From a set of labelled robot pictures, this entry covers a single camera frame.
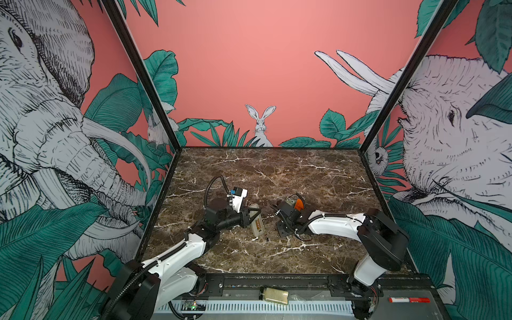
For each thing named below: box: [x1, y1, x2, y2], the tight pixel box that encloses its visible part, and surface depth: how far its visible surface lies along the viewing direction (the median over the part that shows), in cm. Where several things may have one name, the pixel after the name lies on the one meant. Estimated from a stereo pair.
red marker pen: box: [388, 297, 431, 304], surface depth 73 cm
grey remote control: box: [248, 203, 265, 237], surface depth 80 cm
